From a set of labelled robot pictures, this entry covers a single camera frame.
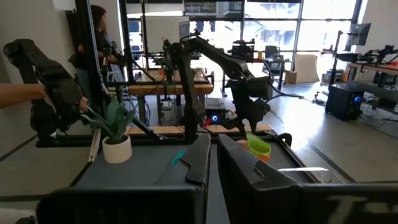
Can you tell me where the green plant in white pot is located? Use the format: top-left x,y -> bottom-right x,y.
81,95 -> 136,164

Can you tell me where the white board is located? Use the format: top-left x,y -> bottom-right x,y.
141,15 -> 190,54

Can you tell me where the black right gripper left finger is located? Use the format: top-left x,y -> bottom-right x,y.
36,133 -> 212,224

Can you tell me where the green measuring cup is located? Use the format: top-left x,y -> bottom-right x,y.
245,132 -> 272,157

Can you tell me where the black monitor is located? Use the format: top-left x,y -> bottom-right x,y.
348,22 -> 372,47

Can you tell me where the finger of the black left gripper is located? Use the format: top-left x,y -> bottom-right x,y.
221,115 -> 246,131
245,119 -> 259,134

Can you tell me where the person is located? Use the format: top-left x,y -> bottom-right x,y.
68,4 -> 125,100

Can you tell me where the person's forearm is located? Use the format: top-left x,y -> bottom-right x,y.
0,83 -> 47,109

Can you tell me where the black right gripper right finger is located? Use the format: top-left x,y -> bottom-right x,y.
216,133 -> 398,224

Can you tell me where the wooden desk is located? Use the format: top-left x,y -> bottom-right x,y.
346,62 -> 398,110

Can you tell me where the small cardboard box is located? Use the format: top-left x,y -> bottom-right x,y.
285,70 -> 298,85

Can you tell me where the person's hand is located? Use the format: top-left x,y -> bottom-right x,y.
77,96 -> 90,113

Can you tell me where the teal measuring cup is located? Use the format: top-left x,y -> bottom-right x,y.
171,150 -> 187,167

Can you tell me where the black computer with blue light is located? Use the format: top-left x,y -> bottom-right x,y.
205,98 -> 228,125

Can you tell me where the black office chair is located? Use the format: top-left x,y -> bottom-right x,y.
264,45 -> 285,77

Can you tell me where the black plastic crate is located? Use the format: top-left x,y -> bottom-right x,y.
231,39 -> 256,60

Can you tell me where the wooden workbench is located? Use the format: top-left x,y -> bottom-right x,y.
127,70 -> 215,125

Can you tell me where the beige cardboard sheet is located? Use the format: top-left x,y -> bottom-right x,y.
294,53 -> 320,83

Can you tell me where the orange measuring cup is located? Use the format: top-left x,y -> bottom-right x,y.
236,139 -> 272,163

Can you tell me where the black computer tower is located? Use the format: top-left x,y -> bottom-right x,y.
325,83 -> 365,121

